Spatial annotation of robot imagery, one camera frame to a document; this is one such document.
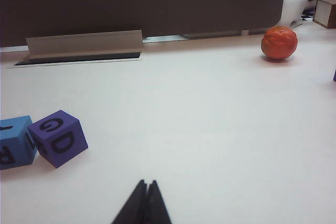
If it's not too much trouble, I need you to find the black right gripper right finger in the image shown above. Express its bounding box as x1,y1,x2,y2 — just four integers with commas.
143,179,173,224

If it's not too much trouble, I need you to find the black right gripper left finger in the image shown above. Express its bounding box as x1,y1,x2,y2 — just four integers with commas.
111,179,148,224

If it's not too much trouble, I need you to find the purple foam letter block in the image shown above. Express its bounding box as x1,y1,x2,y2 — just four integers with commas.
27,110,89,169

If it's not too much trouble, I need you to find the blue foam letter block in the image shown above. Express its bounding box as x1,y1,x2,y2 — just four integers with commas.
0,115,39,171

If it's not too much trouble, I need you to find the orange mandarin fruit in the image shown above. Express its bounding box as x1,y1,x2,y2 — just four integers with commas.
261,25,299,61

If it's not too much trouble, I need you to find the grey felt desk divider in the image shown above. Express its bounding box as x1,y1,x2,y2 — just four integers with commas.
0,0,288,48

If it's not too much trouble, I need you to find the white rounded plastic object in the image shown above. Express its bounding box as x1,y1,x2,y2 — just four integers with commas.
279,0,317,28

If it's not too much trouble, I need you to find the brown cardboard box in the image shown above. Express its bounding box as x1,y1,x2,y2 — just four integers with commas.
312,0,336,29

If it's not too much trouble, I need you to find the white cable tray lid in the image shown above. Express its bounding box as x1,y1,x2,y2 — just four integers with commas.
25,29,144,61

